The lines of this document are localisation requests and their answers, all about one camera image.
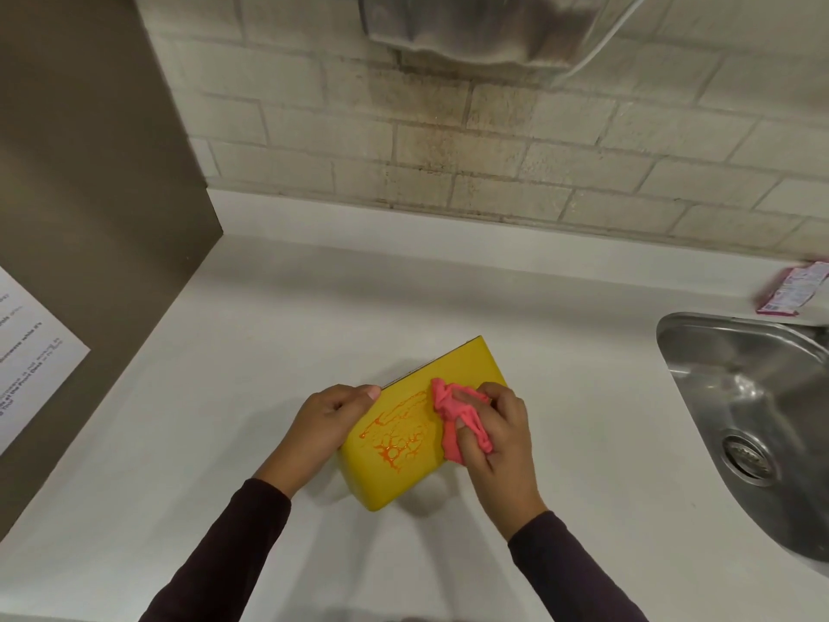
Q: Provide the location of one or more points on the pink and white packet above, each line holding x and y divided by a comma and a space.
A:
793, 288

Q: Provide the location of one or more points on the silver wall dispenser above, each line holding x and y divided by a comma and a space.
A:
482, 25

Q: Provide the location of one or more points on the pink cleaning cloth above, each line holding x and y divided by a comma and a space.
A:
461, 421

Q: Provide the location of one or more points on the person's right hand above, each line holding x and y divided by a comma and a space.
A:
502, 456

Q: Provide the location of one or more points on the person's right fingers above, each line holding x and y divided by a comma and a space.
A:
482, 408

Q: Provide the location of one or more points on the white paper notice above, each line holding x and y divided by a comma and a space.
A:
29, 356

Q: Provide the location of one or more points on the person's left forearm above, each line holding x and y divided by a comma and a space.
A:
217, 557

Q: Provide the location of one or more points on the yellow box with orange print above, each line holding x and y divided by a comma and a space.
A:
414, 427

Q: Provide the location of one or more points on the sink drain strainer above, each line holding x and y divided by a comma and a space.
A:
748, 454

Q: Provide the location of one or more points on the brown cabinet side panel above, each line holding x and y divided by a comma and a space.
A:
97, 207

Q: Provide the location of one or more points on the person's left hand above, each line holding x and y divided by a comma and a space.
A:
317, 428

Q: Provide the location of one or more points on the person's left thumb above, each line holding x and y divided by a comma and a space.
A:
353, 393

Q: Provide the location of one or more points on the stainless steel sink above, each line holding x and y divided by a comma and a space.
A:
754, 408

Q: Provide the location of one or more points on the person's right forearm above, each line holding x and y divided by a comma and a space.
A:
573, 573

